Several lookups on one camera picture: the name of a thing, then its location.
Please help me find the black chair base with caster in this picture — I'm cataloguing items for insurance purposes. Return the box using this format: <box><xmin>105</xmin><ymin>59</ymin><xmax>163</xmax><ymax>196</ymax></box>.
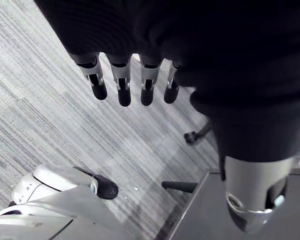
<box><xmin>183</xmin><ymin>119</ymin><xmax>214</xmax><ymax>146</ymax></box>

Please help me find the silver robot leg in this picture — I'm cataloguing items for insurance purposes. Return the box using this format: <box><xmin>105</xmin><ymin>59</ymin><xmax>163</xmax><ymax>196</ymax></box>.
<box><xmin>0</xmin><ymin>163</ymin><xmax>131</xmax><ymax>240</ymax></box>

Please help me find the dark robot foot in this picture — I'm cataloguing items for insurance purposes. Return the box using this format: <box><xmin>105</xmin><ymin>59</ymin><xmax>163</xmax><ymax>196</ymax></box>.
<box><xmin>73</xmin><ymin>166</ymin><xmax>120</xmax><ymax>200</ymax></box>

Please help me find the robot left five-finger hand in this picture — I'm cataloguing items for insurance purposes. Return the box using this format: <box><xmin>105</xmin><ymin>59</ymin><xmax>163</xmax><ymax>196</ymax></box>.
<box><xmin>32</xmin><ymin>0</ymin><xmax>300</xmax><ymax>235</ymax></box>

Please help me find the dark grey table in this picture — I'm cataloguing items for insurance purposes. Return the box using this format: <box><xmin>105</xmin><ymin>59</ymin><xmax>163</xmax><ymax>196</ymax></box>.
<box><xmin>156</xmin><ymin>167</ymin><xmax>300</xmax><ymax>240</ymax></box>

